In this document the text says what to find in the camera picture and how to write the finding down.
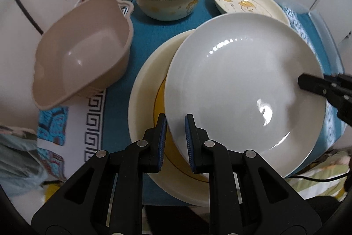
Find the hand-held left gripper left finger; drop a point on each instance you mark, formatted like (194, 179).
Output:
(162, 141)

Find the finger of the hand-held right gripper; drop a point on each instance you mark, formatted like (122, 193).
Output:
(313, 83)

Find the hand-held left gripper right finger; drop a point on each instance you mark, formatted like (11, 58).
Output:
(189, 141)

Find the large white plate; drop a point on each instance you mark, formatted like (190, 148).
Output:
(233, 80)

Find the striped bedding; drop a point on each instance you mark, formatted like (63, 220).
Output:
(330, 177)

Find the cream plate with cartoon print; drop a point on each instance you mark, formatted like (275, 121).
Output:
(242, 1)

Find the teal patterned tablecloth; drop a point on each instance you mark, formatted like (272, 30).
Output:
(148, 31)

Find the light blue cloth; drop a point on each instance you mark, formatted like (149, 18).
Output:
(19, 163)

